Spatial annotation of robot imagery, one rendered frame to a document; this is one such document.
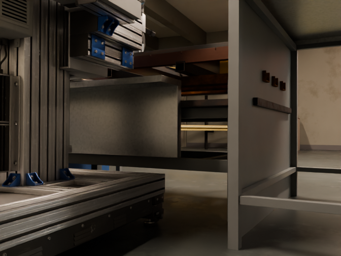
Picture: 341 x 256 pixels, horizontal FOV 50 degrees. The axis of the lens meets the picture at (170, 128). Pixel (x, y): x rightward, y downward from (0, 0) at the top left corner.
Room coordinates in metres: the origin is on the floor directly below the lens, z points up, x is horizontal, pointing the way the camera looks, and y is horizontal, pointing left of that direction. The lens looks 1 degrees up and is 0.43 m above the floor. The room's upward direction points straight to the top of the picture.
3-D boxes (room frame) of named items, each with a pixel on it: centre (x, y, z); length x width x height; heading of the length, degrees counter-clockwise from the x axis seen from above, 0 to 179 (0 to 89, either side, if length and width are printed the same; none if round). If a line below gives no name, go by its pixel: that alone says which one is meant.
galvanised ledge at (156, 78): (2.02, 0.57, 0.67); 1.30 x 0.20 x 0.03; 62
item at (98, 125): (2.09, 0.53, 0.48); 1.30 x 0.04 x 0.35; 62
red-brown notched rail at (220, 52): (2.03, 0.33, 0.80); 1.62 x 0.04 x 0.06; 62
